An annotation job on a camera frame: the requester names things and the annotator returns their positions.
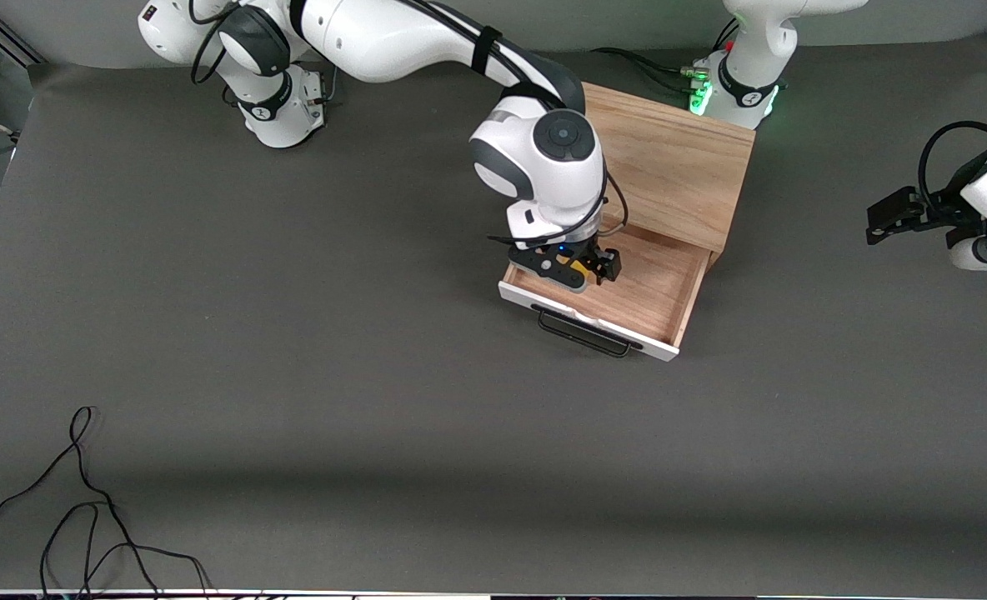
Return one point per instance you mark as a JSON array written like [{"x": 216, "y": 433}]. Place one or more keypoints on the aluminium frame bar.
[{"x": 10, "y": 42}]

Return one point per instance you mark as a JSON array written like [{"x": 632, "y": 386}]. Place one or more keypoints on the wooden drawer with white front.
[{"x": 652, "y": 292}]

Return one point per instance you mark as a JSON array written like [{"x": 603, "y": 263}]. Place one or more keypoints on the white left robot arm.
[{"x": 752, "y": 50}]

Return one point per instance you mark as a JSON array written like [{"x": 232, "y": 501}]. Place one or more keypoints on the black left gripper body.
[{"x": 937, "y": 213}]

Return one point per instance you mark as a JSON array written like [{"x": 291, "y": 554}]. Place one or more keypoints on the yellow cube block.
[{"x": 575, "y": 266}]

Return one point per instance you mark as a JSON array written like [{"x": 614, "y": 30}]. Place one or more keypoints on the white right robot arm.
[{"x": 393, "y": 33}]

